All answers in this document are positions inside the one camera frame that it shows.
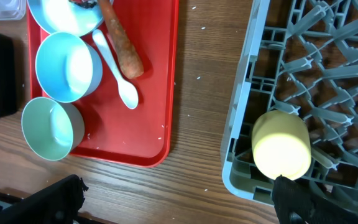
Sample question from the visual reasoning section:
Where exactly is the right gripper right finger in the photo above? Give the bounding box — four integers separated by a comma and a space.
272, 175, 358, 224

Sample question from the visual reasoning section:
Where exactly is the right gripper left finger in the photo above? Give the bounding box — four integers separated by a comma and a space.
0, 174, 89, 224

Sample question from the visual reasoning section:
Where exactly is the yellow plastic cup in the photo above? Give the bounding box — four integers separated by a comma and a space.
251, 110, 311, 180

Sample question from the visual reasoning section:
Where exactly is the green bowl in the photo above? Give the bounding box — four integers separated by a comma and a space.
21, 97, 85, 161

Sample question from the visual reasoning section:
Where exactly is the light blue bowl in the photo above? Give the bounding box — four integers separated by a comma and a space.
35, 32, 103, 103

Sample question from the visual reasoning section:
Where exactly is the red snack wrapper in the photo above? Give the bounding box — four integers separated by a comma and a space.
68, 0, 98, 9

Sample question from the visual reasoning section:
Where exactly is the grey dishwasher rack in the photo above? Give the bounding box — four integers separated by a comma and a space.
221, 0, 358, 213

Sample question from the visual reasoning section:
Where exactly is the red serving tray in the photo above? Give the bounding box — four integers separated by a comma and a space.
28, 0, 178, 167

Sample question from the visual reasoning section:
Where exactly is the white plastic spoon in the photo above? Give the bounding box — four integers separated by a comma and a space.
92, 29, 139, 110

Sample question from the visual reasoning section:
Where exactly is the light blue plate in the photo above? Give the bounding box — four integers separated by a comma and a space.
27, 0, 104, 37

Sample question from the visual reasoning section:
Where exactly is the clear plastic bin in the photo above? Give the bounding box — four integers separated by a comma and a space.
0, 0, 27, 21

